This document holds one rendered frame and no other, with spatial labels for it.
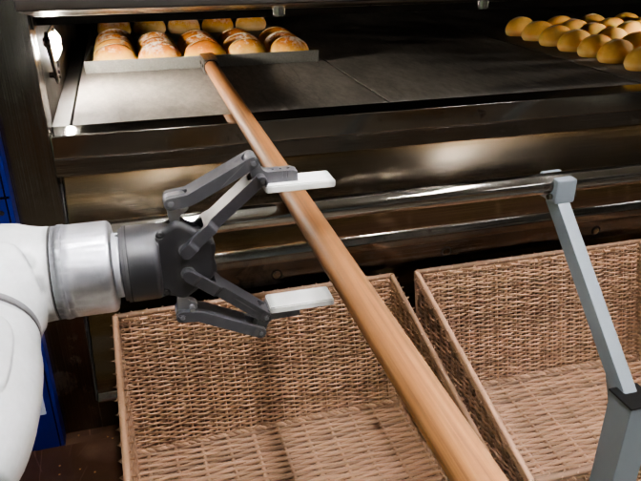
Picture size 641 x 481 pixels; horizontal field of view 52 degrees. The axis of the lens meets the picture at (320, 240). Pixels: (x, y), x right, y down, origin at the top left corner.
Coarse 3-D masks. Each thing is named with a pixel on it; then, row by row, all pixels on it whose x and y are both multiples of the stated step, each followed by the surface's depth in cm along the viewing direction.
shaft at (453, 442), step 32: (224, 96) 121; (256, 128) 100; (288, 192) 78; (320, 224) 69; (320, 256) 65; (352, 288) 58; (384, 320) 53; (384, 352) 50; (416, 352) 49; (416, 384) 46; (416, 416) 44; (448, 416) 43; (448, 448) 41; (480, 448) 40; (480, 480) 38
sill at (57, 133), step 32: (480, 96) 130; (512, 96) 130; (544, 96) 130; (576, 96) 131; (608, 96) 133; (640, 96) 135; (64, 128) 110; (96, 128) 110; (128, 128) 110; (160, 128) 111; (192, 128) 112; (224, 128) 114; (288, 128) 117; (320, 128) 118; (352, 128) 120; (384, 128) 122; (416, 128) 124
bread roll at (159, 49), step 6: (156, 42) 154; (162, 42) 154; (144, 48) 154; (150, 48) 154; (156, 48) 154; (162, 48) 154; (168, 48) 154; (174, 48) 155; (144, 54) 154; (150, 54) 153; (156, 54) 153; (162, 54) 154; (168, 54) 154; (174, 54) 155; (180, 54) 157
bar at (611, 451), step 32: (384, 192) 86; (416, 192) 87; (448, 192) 88; (480, 192) 89; (512, 192) 90; (544, 192) 92; (128, 224) 77; (224, 224) 80; (256, 224) 81; (576, 224) 92; (576, 256) 90; (576, 288) 90; (608, 320) 87; (608, 352) 86; (608, 384) 88; (608, 416) 86; (640, 416) 82; (608, 448) 86; (640, 448) 85; (608, 480) 87
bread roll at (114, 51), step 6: (102, 48) 151; (108, 48) 151; (114, 48) 151; (120, 48) 152; (126, 48) 153; (96, 54) 151; (102, 54) 151; (108, 54) 151; (114, 54) 151; (120, 54) 151; (126, 54) 152; (132, 54) 153; (96, 60) 151
